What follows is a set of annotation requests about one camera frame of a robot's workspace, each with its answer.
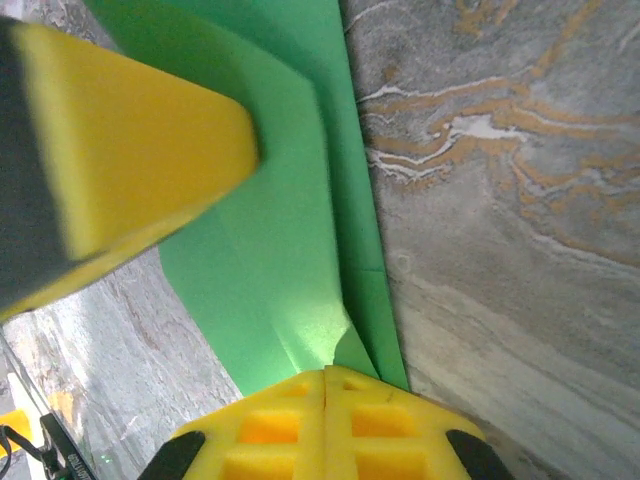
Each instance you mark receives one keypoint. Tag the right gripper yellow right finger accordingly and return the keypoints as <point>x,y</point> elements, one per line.
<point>400,440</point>

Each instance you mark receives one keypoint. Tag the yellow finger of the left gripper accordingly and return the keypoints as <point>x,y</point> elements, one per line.
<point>135,150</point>

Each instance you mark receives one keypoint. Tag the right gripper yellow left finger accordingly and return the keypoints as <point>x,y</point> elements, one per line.
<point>280,440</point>

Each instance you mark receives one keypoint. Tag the green paper sheet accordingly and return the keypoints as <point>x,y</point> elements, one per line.
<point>280,225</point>

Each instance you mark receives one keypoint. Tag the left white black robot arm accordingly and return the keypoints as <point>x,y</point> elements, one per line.
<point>67,450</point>

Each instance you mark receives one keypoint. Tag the yellow toy brick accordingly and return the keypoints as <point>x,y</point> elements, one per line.
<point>12,432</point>

